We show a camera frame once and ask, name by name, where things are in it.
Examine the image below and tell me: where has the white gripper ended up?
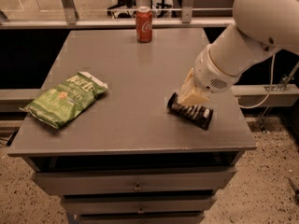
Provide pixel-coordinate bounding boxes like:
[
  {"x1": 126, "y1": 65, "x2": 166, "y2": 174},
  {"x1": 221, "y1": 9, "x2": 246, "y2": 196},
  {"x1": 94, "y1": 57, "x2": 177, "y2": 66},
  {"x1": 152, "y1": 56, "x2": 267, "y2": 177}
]
[{"x1": 178, "y1": 45, "x2": 240, "y2": 105}]

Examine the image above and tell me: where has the black rxbar chocolate bar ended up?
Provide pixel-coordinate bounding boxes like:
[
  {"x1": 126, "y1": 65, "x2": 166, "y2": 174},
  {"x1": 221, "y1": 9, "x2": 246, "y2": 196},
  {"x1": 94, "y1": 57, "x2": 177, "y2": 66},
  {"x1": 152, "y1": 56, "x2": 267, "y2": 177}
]
[{"x1": 167, "y1": 92, "x2": 213, "y2": 131}]

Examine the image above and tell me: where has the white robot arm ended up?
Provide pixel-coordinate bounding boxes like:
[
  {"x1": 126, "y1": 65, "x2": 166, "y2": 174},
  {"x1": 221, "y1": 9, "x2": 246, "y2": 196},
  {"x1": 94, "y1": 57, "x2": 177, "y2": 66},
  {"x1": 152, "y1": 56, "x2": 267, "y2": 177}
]
[{"x1": 178, "y1": 0, "x2": 299, "y2": 105}]

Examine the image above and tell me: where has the green jalapeno chip bag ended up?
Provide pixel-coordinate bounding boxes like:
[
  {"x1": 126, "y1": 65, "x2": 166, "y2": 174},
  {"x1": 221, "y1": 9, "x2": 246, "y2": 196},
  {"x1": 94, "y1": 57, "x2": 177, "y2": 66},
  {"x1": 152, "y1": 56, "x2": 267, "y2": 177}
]
[{"x1": 21, "y1": 72, "x2": 107, "y2": 129}]

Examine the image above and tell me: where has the red coca-cola can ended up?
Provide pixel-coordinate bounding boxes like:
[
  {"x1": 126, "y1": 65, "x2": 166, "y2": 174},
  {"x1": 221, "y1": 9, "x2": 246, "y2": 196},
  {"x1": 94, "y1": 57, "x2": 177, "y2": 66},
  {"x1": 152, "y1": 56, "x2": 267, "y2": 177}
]
[{"x1": 135, "y1": 6, "x2": 152, "y2": 43}]

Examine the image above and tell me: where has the top grey drawer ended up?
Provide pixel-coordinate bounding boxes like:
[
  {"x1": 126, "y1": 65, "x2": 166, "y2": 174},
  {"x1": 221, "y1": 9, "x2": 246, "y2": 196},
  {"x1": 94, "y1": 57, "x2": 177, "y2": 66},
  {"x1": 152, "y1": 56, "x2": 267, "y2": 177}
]
[{"x1": 32, "y1": 167, "x2": 236, "y2": 196}]

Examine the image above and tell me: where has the grey drawer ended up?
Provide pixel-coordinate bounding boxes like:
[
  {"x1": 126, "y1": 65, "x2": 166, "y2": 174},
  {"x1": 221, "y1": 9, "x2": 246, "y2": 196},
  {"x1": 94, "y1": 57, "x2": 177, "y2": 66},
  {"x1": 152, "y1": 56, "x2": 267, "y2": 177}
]
[
  {"x1": 61, "y1": 194, "x2": 216, "y2": 215},
  {"x1": 78, "y1": 213, "x2": 205, "y2": 224},
  {"x1": 32, "y1": 167, "x2": 236, "y2": 196}
]

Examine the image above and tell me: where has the grey drawer cabinet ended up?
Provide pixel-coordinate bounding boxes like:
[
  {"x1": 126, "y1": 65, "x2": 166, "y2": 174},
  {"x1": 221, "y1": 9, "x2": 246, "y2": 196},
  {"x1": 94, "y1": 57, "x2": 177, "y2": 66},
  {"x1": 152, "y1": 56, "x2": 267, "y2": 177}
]
[{"x1": 7, "y1": 27, "x2": 258, "y2": 224}]

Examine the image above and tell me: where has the black office chair base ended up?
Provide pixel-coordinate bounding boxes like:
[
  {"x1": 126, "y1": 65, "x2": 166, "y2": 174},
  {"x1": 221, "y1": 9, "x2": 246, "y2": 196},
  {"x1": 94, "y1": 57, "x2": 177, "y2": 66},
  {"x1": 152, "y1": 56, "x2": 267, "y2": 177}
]
[{"x1": 106, "y1": 0, "x2": 173, "y2": 19}]

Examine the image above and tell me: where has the middle grey drawer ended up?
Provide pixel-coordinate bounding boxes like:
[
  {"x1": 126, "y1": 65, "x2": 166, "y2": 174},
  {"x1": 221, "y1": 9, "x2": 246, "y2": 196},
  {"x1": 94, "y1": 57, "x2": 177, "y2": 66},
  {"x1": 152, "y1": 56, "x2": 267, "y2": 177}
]
[{"x1": 61, "y1": 194, "x2": 216, "y2": 215}]

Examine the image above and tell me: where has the bottom grey drawer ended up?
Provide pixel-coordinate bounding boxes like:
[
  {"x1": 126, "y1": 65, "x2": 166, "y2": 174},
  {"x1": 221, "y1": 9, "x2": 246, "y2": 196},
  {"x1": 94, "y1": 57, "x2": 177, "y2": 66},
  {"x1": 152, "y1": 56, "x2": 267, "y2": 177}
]
[{"x1": 78, "y1": 213, "x2": 205, "y2": 224}]

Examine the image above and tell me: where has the grey metal railing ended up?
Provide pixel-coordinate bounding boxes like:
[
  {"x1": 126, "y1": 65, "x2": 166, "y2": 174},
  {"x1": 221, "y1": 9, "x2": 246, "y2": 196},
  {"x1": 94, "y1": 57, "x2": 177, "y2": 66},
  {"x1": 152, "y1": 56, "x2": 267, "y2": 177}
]
[{"x1": 0, "y1": 0, "x2": 299, "y2": 30}]

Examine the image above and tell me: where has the white cable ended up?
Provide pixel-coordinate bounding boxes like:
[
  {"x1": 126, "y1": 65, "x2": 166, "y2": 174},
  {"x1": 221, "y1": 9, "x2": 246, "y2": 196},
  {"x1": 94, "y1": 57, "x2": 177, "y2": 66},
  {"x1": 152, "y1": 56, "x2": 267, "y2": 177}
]
[{"x1": 236, "y1": 53, "x2": 277, "y2": 110}]

